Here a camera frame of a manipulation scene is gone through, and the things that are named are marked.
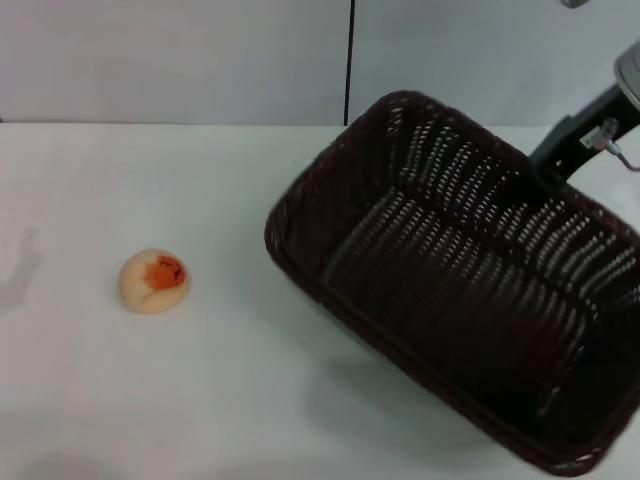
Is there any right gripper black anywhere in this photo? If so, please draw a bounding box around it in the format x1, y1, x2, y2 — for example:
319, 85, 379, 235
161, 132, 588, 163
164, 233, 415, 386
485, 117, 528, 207
524, 83, 640, 205

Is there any right wrist grey cable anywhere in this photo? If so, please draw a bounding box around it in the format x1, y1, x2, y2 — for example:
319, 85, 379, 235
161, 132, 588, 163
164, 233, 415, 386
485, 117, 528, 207
579, 118, 640, 174

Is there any cream round bun orange spot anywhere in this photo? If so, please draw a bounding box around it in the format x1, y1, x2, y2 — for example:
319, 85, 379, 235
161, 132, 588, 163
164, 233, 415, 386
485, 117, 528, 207
118, 248, 190, 315

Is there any dark brown wicker basket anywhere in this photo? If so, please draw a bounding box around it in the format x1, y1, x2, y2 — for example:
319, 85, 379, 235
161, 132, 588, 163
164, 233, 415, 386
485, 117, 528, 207
263, 89, 640, 477

